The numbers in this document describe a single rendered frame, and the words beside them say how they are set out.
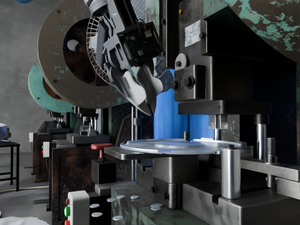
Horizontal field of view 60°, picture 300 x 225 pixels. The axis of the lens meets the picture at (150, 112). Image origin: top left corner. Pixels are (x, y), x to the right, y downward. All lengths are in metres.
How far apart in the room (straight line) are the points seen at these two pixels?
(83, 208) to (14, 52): 6.67
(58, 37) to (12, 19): 5.62
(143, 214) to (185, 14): 0.51
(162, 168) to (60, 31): 1.51
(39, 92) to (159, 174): 3.07
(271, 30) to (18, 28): 7.23
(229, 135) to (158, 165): 0.38
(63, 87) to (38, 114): 5.28
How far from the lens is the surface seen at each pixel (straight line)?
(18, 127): 7.15
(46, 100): 3.60
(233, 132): 0.93
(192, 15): 0.72
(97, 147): 0.88
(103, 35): 0.49
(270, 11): 0.36
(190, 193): 0.59
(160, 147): 0.60
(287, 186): 0.56
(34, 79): 3.61
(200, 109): 0.66
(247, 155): 0.69
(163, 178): 0.62
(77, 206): 0.80
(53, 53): 1.92
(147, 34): 0.43
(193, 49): 0.69
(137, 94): 0.46
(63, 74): 1.90
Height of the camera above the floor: 0.85
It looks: 1 degrees up
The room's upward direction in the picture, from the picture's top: straight up
